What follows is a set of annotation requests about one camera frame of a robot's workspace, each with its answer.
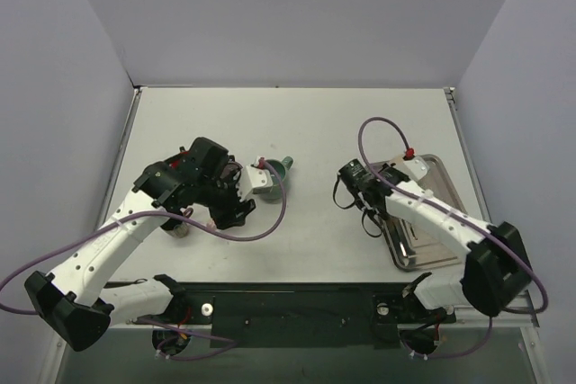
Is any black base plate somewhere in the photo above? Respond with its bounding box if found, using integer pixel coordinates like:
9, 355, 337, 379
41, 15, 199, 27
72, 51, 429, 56
149, 282, 455, 348

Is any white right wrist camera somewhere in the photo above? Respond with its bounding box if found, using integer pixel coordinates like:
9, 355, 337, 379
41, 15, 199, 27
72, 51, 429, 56
400, 147, 428, 182

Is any red mug black handle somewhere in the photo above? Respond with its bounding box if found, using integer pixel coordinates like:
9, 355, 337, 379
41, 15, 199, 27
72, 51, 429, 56
165, 147, 188, 169

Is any brown ribbed mug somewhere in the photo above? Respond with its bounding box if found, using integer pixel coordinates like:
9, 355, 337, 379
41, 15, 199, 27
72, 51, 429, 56
161, 207, 194, 238

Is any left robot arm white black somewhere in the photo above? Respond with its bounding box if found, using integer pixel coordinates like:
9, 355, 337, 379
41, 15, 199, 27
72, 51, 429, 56
24, 137, 268, 352

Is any aluminium frame rail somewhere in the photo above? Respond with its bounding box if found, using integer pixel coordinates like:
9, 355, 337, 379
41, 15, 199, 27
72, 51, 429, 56
54, 287, 540, 330

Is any teal green mug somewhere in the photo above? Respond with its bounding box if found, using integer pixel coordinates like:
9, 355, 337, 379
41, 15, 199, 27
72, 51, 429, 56
256, 156, 294, 202

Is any metal tray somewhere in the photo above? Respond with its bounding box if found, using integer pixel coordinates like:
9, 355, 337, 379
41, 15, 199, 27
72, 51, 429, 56
377, 154, 465, 272

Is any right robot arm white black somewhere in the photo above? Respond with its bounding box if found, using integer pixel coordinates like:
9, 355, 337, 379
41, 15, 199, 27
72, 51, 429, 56
337, 158, 534, 320

